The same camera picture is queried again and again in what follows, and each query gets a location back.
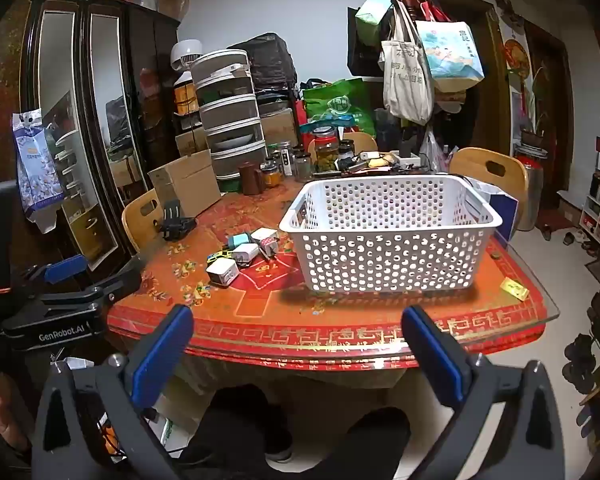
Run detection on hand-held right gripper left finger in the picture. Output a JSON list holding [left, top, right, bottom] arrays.
[[32, 304, 196, 480]]

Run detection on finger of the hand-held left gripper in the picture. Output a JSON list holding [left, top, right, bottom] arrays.
[[22, 254, 88, 286], [40, 255, 148, 311]]

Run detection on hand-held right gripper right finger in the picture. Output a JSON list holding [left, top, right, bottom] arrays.
[[401, 305, 578, 480]]

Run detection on white perforated plastic basket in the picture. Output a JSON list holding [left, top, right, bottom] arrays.
[[279, 174, 503, 293]]

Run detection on white plug adapter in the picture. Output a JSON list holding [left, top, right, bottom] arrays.
[[230, 244, 261, 265]]

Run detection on white red small box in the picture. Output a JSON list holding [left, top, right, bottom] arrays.
[[250, 228, 280, 260]]

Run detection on person's left hand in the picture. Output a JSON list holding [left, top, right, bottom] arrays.
[[0, 370, 28, 453]]

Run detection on wooden chair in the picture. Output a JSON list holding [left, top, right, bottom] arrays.
[[121, 189, 165, 253], [449, 147, 529, 211], [307, 132, 379, 161]]

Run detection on black clip holder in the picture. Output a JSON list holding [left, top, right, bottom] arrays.
[[160, 200, 198, 242]]

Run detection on blue snack bag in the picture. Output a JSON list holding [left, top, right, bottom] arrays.
[[11, 108, 66, 233]]

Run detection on gold foil packet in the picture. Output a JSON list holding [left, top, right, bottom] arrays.
[[500, 278, 530, 301]]

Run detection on red floral tablecloth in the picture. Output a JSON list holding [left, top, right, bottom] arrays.
[[106, 180, 548, 361]]

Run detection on brown cardboard box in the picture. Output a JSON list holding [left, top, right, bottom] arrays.
[[147, 149, 222, 218]]

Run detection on person's legs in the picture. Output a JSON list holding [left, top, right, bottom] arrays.
[[180, 385, 413, 480]]

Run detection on blue white carton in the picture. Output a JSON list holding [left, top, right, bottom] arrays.
[[467, 177, 520, 243]]

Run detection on brown ceramic jug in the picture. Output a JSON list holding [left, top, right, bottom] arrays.
[[238, 161, 267, 196]]

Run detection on stacked white food cover rack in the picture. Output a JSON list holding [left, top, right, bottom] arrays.
[[190, 49, 266, 193]]

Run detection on metal canister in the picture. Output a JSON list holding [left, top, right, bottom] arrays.
[[512, 142, 545, 231]]

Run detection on dark mirrored wardrobe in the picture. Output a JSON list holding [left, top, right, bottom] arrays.
[[0, 0, 181, 281]]

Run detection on orange liquid bottle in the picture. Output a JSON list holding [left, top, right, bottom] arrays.
[[172, 72, 201, 116]]

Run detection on white plastic bag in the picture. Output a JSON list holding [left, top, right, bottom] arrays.
[[420, 127, 448, 173]]

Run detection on white slim bottle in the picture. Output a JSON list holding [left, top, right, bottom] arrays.
[[277, 141, 295, 177]]

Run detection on clear glass jar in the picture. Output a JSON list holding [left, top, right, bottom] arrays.
[[292, 152, 313, 183]]

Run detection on cardboard carton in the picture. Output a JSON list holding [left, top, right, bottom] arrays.
[[260, 110, 301, 148]]

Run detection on large pickle glass jar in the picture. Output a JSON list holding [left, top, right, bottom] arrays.
[[312, 127, 342, 173]]

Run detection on white round fan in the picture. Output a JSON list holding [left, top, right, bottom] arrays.
[[170, 40, 203, 81]]

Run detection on potted plant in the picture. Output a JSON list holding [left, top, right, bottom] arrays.
[[520, 67, 551, 148]]

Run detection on black bulky bag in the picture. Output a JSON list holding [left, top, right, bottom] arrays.
[[227, 32, 298, 93]]

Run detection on green shopping bag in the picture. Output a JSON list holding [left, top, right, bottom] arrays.
[[300, 78, 376, 136]]

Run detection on brown wooden door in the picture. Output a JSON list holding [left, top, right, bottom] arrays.
[[522, 20, 576, 211], [430, 0, 513, 156]]

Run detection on beige canvas tote bag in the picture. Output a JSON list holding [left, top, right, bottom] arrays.
[[378, 2, 436, 123]]

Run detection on blue printed tote bag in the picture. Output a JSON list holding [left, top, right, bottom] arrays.
[[415, 20, 485, 93]]

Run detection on black hanging bag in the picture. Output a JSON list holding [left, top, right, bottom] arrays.
[[346, 7, 386, 78]]

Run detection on green paper bag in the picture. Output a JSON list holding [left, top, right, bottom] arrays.
[[355, 0, 396, 46]]

